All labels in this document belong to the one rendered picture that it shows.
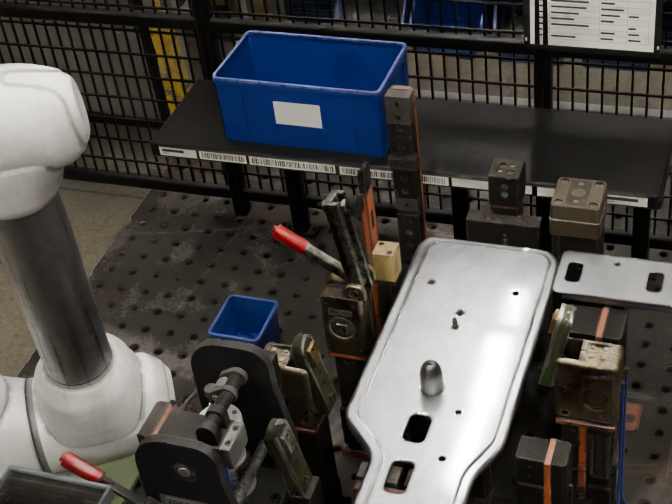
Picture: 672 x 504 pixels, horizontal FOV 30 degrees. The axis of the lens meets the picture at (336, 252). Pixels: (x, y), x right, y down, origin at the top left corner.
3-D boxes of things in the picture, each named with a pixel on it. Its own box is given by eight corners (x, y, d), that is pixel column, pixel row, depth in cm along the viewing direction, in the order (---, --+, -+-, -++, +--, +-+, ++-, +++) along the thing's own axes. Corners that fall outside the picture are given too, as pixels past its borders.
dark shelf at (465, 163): (660, 212, 198) (661, 196, 196) (151, 156, 227) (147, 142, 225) (677, 134, 214) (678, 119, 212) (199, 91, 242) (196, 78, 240)
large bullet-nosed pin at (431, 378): (440, 405, 174) (438, 371, 169) (418, 401, 175) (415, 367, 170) (446, 389, 176) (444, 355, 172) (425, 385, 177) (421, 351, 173)
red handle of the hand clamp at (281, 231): (363, 290, 181) (270, 232, 180) (357, 298, 183) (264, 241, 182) (372, 271, 184) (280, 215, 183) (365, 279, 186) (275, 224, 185)
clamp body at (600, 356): (621, 547, 186) (629, 382, 165) (542, 531, 190) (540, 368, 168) (630, 500, 193) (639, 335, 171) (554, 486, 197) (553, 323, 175)
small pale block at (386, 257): (411, 424, 210) (393, 256, 187) (391, 420, 211) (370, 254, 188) (417, 409, 212) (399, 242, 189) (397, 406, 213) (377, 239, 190)
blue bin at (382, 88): (385, 158, 213) (378, 93, 205) (222, 140, 223) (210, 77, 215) (414, 105, 224) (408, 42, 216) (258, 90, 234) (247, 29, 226)
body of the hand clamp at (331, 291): (381, 462, 204) (360, 301, 182) (342, 455, 206) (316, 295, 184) (392, 435, 208) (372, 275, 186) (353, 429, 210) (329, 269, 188)
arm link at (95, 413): (46, 413, 208) (176, 382, 210) (54, 496, 197) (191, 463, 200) (-107, 53, 150) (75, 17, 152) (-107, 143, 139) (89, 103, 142)
